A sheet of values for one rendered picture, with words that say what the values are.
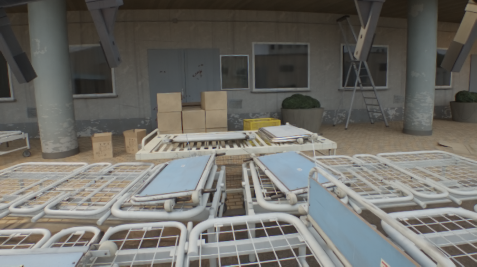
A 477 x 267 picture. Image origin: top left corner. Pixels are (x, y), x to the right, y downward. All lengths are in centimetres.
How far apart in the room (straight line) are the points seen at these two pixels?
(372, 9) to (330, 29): 730
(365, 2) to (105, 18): 35
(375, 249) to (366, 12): 66
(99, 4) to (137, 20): 654
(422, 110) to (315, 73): 285
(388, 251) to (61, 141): 495
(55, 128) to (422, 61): 757
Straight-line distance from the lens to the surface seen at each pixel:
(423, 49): 652
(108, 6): 36
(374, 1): 37
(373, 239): 84
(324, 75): 738
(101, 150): 462
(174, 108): 405
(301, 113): 563
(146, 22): 688
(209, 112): 410
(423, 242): 70
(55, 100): 505
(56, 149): 515
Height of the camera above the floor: 113
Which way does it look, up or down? 7 degrees down
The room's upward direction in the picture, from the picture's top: 1 degrees counter-clockwise
